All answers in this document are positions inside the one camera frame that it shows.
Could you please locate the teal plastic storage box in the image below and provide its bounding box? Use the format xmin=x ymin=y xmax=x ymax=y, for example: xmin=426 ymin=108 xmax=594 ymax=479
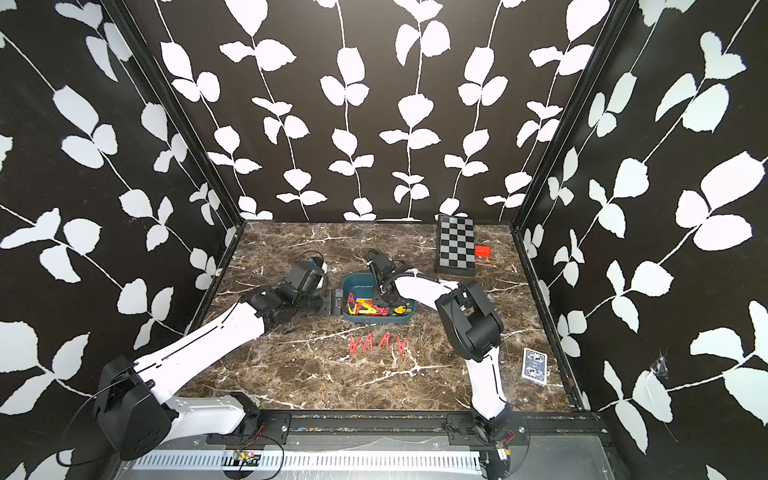
xmin=341 ymin=273 xmax=417 ymax=324

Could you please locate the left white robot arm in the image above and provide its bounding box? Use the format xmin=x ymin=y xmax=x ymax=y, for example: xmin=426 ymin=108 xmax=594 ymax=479
xmin=94 ymin=256 xmax=331 ymax=461

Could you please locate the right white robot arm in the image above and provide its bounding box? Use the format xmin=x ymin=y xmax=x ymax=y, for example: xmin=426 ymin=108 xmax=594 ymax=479
xmin=366 ymin=249 xmax=512 ymax=443

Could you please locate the yellow clothespin in box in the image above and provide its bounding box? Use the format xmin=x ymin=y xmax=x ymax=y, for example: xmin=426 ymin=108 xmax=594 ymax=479
xmin=352 ymin=302 xmax=390 ymax=317

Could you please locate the black white checkerboard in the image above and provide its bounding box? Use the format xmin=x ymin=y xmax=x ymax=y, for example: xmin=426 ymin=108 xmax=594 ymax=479
xmin=435 ymin=214 xmax=476 ymax=277

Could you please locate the small red block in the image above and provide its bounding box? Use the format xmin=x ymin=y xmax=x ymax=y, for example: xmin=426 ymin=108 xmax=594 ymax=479
xmin=474 ymin=245 xmax=492 ymax=258

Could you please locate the blue playing card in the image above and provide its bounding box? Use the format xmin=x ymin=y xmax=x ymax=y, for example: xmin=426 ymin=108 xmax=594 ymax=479
xmin=521 ymin=348 xmax=548 ymax=386

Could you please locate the small circuit board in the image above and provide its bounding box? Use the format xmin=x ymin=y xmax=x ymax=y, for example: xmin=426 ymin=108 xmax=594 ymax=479
xmin=222 ymin=450 xmax=261 ymax=470

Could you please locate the black front mounting rail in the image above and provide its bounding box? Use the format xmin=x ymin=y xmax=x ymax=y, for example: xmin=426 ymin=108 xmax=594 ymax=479
xmin=192 ymin=410 xmax=609 ymax=449

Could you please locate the white perforated rail strip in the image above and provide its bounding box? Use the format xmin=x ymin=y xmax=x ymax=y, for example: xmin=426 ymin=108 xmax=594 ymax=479
xmin=132 ymin=450 xmax=481 ymax=474

